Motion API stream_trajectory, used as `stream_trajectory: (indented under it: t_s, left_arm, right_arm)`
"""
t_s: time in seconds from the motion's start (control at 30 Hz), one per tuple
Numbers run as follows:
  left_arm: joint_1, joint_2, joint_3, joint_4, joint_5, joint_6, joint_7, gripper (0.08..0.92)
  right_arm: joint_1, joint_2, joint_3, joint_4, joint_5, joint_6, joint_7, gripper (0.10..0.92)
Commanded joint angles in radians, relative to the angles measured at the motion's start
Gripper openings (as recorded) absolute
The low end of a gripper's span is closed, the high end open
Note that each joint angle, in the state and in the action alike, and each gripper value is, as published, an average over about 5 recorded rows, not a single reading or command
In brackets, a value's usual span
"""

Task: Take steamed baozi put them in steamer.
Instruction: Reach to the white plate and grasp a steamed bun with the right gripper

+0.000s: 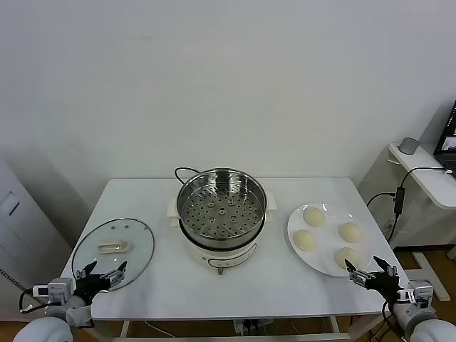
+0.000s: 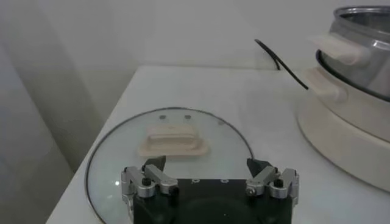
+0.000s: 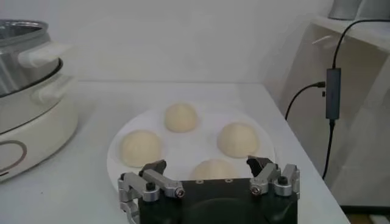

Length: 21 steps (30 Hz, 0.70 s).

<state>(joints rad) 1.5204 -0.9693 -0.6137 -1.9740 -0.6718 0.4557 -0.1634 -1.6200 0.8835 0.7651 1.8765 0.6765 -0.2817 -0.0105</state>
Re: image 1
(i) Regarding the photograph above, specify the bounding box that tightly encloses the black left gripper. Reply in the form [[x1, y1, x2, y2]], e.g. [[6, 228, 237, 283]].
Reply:
[[73, 260, 128, 304]]

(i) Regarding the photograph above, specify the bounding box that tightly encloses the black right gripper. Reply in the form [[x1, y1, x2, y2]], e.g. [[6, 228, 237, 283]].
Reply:
[[343, 255, 402, 304]]

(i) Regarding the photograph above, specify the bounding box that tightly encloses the white steamed baozi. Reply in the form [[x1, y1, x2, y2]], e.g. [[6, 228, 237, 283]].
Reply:
[[292, 229, 317, 251], [333, 247, 364, 270], [302, 207, 326, 227], [338, 222, 364, 244]]

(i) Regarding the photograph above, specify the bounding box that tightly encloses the glass lid cream handle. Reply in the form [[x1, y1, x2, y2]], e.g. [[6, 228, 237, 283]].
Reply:
[[71, 217, 155, 293]]

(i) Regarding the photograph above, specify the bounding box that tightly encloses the stainless steel steamer basket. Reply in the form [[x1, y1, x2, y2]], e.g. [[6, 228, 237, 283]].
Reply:
[[177, 170, 267, 240]]

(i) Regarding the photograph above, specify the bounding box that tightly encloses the white round plate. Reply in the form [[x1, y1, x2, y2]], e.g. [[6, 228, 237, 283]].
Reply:
[[286, 202, 375, 278]]

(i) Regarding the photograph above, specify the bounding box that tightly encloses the white grey cabinet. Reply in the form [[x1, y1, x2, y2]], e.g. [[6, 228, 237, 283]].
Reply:
[[0, 158, 74, 321]]

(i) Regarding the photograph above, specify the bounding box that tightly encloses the cream electric cooker pot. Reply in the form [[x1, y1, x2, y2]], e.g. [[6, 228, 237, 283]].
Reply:
[[166, 190, 278, 276]]

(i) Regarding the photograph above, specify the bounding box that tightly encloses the grey cylindrical speaker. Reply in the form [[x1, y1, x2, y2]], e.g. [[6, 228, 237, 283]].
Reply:
[[398, 137, 418, 156]]

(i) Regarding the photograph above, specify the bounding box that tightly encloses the white power strip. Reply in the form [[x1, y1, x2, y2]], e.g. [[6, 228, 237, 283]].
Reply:
[[233, 319, 266, 336]]

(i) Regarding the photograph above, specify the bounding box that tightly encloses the black laptop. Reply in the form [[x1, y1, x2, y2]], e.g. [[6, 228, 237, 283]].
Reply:
[[432, 99, 456, 172]]

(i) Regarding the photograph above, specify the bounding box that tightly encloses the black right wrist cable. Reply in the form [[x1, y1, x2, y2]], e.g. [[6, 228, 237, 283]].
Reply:
[[381, 301, 393, 327]]

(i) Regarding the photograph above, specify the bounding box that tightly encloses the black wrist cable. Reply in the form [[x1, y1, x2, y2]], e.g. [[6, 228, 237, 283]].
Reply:
[[381, 301, 393, 327], [18, 290, 49, 316]]

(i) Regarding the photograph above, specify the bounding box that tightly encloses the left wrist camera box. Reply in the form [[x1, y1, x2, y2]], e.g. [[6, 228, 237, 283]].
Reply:
[[32, 279, 76, 304]]

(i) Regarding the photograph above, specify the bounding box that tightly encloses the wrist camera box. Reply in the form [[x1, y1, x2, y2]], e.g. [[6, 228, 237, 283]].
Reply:
[[397, 279, 435, 309], [32, 279, 76, 304]]

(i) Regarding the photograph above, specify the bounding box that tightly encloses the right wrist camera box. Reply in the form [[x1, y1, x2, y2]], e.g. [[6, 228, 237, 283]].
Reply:
[[397, 279, 435, 309]]

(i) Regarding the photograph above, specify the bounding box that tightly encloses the white table frame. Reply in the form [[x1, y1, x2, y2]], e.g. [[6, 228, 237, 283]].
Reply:
[[73, 313, 388, 342]]

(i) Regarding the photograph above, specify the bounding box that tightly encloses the thin white cable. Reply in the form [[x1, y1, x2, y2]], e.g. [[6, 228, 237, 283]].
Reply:
[[144, 319, 179, 338]]

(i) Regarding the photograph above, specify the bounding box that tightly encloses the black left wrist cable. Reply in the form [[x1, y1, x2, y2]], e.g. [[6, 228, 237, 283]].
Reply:
[[18, 290, 49, 316]]

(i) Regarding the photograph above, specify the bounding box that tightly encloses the black cooker power cord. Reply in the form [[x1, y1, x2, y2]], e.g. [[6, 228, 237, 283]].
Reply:
[[174, 166, 200, 186]]

